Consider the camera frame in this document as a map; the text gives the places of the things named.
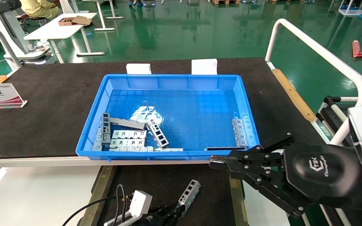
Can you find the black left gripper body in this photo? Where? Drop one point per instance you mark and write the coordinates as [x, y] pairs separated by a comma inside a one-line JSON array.
[[152, 220]]

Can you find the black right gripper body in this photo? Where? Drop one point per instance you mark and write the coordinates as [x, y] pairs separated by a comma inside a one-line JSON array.
[[322, 172]]

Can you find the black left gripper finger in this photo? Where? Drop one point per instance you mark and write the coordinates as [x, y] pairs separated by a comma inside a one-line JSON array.
[[177, 215], [167, 208]]

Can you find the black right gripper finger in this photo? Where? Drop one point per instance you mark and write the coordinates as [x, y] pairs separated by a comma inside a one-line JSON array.
[[256, 152], [256, 183]]

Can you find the grey slotted metal bracket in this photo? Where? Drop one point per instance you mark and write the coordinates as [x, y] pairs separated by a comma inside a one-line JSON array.
[[127, 123], [97, 141], [129, 134], [106, 127], [127, 143], [158, 133], [239, 131], [130, 149], [189, 194]]

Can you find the dark metal bar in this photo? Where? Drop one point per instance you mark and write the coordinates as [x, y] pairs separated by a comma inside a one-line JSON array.
[[225, 148]]

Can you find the large blue plastic bin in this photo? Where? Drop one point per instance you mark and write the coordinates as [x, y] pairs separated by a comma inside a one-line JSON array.
[[200, 110]]

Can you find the white foam block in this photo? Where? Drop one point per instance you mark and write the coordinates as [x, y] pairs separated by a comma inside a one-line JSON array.
[[204, 66], [138, 69]]

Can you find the white low work table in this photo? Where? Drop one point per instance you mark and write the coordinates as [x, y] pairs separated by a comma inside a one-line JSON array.
[[36, 194]]

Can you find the white rectangular table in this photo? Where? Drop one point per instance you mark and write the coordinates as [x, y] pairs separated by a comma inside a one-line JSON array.
[[61, 29]]

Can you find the open cardboard box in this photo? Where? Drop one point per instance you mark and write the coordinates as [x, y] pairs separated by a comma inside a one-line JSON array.
[[74, 20]]

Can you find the person in yellow jacket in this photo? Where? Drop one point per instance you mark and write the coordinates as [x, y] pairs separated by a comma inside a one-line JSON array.
[[39, 8]]

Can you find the white neighbouring robot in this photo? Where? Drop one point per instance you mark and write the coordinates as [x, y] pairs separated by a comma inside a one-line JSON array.
[[8, 28]]

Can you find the white tube rail arch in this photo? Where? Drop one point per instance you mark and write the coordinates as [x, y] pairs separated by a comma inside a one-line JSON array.
[[325, 52]]

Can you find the grey tube rail arch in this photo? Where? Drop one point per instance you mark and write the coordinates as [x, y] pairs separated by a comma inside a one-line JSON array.
[[2, 40]]

